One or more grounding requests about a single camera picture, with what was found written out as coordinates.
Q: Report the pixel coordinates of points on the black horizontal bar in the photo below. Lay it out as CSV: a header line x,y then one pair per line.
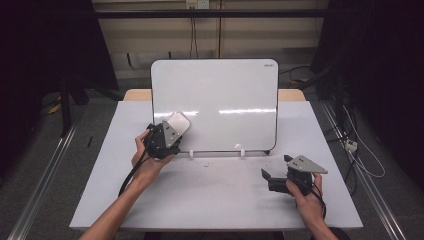
x,y
213,13

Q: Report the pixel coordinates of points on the white power strip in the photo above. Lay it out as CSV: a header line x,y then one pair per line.
x,y
351,145

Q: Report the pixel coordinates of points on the white whiteboard holder clip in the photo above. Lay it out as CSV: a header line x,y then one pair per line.
x,y
242,152
191,153

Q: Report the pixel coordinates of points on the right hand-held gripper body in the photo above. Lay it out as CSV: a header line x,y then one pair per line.
x,y
300,178

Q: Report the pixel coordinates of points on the small black floor object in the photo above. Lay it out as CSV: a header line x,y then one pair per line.
x,y
89,141

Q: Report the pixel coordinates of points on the person's right hand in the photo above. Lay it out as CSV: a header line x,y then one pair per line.
x,y
308,205

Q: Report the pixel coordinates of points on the black curtain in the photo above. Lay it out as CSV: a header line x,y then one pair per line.
x,y
383,66
40,50

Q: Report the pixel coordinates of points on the person's left hand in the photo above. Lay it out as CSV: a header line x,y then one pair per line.
x,y
146,168

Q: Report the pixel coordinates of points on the black metal stand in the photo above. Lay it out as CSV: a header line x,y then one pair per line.
x,y
65,110

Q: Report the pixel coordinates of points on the aluminium floor rail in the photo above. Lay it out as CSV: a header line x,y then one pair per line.
x,y
373,190
43,180

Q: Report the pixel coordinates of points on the white wall socket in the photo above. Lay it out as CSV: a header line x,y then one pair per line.
x,y
197,4

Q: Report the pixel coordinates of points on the white oval whiteboard eraser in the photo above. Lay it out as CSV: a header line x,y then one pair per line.
x,y
180,122

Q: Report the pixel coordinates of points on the wooden table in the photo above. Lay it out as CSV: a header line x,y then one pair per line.
x,y
135,95

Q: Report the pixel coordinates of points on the black whiteboard foot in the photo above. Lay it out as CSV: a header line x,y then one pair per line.
x,y
266,152

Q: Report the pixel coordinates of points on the white dry-erase whiteboard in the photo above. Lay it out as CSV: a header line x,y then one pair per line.
x,y
216,93

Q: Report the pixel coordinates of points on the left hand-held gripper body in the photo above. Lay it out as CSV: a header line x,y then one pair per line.
x,y
160,141

